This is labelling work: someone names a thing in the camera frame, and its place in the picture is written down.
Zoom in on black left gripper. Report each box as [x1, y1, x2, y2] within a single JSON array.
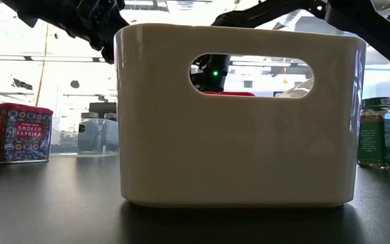
[[76, 0, 130, 65]]

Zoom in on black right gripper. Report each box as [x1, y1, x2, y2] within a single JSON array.
[[190, 54, 232, 93]]

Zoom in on red-lid smoked paprika tin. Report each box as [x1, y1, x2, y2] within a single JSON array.
[[0, 102, 54, 165], [200, 90, 256, 98]]

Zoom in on black panel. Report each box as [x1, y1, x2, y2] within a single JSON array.
[[88, 102, 117, 115]]

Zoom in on thin yellow pole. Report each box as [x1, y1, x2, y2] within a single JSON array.
[[34, 22, 49, 108]]

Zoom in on white plastic bin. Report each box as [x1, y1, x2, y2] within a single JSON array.
[[113, 22, 368, 208]]

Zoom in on clear plastic bin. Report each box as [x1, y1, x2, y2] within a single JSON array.
[[50, 117, 120, 159]]

